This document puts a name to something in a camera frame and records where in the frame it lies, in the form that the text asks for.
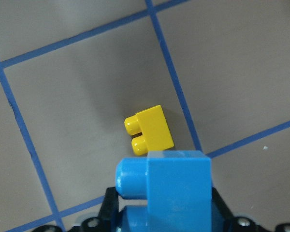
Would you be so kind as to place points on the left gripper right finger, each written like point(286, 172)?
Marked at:
point(220, 210)

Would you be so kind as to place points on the yellow toy block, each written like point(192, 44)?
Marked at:
point(149, 130)

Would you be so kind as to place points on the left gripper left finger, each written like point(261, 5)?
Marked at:
point(109, 209)

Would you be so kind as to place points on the blue toy block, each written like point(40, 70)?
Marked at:
point(177, 187)

